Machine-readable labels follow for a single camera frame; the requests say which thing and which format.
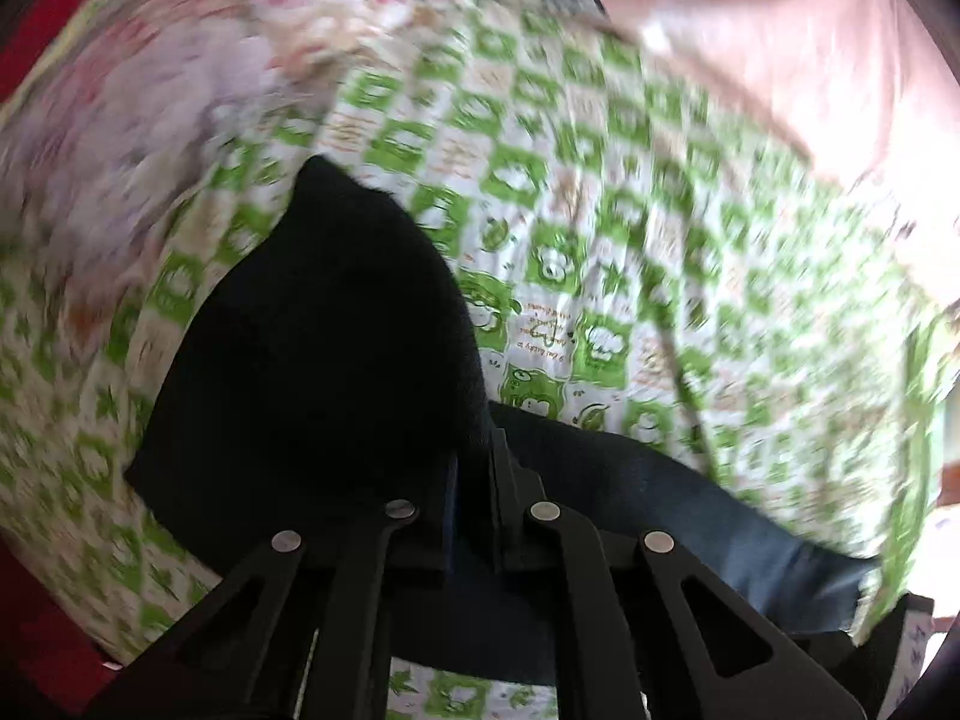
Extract dark navy pants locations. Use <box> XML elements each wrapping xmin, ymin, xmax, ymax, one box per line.
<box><xmin>125</xmin><ymin>158</ymin><xmax>869</xmax><ymax>684</ymax></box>

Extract green white checked bedsheet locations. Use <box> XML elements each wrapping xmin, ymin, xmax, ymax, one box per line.
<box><xmin>0</xmin><ymin>0</ymin><xmax>960</xmax><ymax>720</ymax></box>

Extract pale floral crumpled blanket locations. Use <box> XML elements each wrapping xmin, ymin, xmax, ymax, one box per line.
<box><xmin>0</xmin><ymin>0</ymin><xmax>482</xmax><ymax>301</ymax></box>

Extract pink plaid-patch quilt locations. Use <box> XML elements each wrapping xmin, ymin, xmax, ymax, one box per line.
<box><xmin>601</xmin><ymin>0</ymin><xmax>958</xmax><ymax>304</ymax></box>

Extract red magenta floral quilt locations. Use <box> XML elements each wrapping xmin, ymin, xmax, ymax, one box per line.
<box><xmin>0</xmin><ymin>0</ymin><xmax>145</xmax><ymax>103</ymax></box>

